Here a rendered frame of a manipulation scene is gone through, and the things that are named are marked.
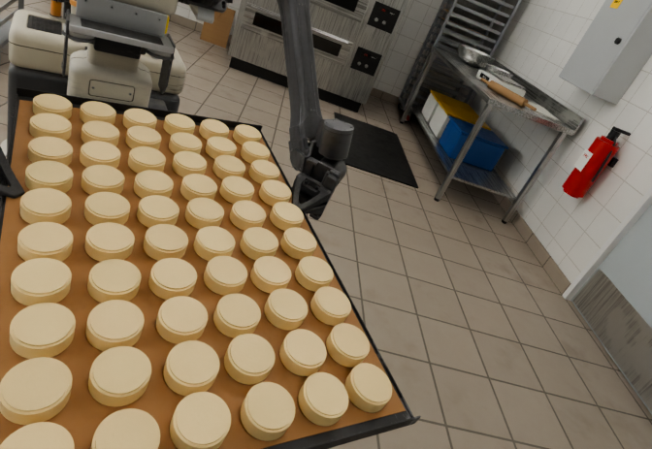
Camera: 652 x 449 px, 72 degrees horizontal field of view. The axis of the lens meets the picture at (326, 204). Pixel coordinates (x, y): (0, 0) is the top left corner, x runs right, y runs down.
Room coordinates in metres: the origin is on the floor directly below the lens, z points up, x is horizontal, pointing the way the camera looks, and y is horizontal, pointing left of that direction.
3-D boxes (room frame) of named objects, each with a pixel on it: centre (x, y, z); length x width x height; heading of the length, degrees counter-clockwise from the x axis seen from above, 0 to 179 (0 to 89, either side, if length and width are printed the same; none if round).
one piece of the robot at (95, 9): (1.18, 0.69, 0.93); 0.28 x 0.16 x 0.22; 127
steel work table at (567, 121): (4.30, -0.92, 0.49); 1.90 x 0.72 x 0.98; 12
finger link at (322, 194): (0.67, 0.04, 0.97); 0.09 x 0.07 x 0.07; 172
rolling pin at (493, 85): (3.62, -0.93, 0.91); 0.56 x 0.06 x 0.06; 40
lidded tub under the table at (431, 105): (4.83, -0.80, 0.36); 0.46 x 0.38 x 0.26; 100
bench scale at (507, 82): (4.01, -0.94, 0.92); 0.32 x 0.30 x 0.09; 109
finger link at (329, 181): (0.67, 0.04, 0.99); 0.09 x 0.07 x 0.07; 172
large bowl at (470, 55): (4.83, -0.78, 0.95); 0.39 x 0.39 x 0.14
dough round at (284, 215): (0.59, 0.05, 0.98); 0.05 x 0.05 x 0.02
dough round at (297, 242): (0.54, 0.01, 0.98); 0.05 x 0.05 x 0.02
